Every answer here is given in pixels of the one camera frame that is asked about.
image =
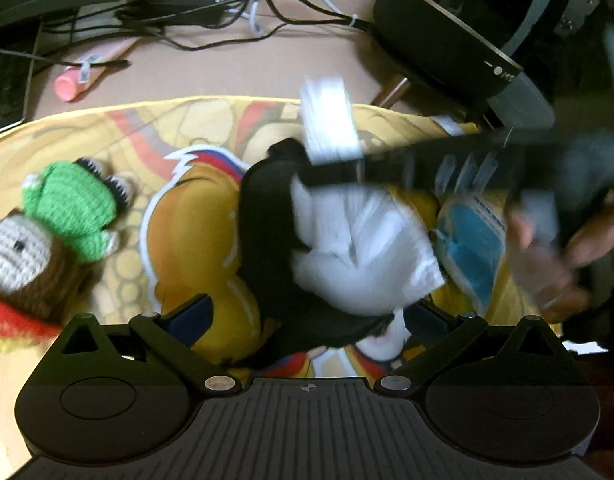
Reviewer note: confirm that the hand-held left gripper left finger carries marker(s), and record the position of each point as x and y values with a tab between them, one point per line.
192	317

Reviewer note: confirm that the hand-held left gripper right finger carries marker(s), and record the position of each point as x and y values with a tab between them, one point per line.
429	322

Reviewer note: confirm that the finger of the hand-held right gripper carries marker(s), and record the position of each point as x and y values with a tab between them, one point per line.
437	160

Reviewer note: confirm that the white waffle towel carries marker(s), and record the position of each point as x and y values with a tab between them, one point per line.
377	250

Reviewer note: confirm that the person's right hand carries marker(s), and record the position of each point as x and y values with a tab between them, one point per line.
562	285

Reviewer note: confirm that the blue white wipes packet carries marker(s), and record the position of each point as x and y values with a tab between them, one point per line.
467	250

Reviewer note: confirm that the black humidifier with wooden legs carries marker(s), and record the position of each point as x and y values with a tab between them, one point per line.
437	20

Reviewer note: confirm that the brown crochet doll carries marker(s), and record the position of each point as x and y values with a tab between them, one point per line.
37	275

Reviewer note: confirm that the green crochet doll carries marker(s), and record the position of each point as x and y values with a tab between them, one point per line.
72	200

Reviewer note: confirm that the yellow printed cloth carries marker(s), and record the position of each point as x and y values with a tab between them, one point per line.
137	125

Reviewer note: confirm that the pink tube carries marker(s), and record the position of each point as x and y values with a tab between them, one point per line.
69	85

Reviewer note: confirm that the black keyboard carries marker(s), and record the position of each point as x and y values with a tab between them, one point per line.
7	85

